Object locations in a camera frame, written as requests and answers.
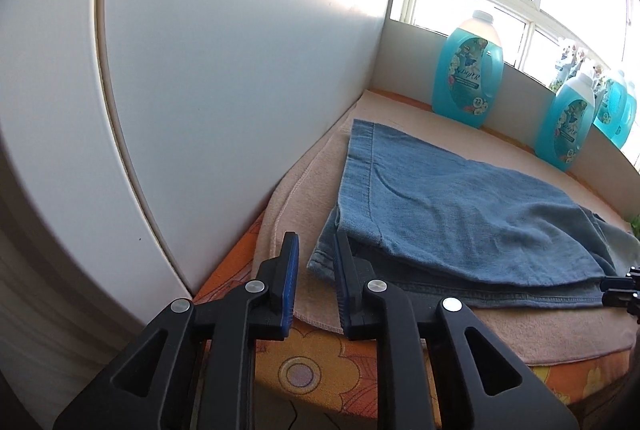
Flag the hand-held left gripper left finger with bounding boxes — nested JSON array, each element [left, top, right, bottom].
[[52, 231, 301, 430]]

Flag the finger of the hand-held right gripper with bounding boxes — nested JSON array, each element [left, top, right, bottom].
[[600, 267, 640, 291], [602, 290, 640, 311]]

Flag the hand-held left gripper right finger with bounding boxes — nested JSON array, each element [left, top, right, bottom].
[[332, 231, 578, 430]]

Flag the blue denim pants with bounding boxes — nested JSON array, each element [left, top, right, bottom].
[[306, 119, 640, 311]]

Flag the orange floral bed sheet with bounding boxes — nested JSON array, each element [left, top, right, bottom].
[[192, 84, 640, 430]]

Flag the beige blanket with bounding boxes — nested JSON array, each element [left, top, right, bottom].
[[260, 88, 640, 366]]

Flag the blue detergent bottle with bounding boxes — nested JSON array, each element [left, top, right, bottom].
[[535, 72, 596, 172], [611, 80, 638, 151], [593, 70, 628, 141], [431, 10, 505, 129]]

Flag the floral refill pouch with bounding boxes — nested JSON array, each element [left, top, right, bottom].
[[590, 64, 608, 99], [549, 46, 587, 91]]

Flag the white cabinet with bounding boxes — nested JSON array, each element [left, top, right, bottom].
[[0, 0, 401, 326]]

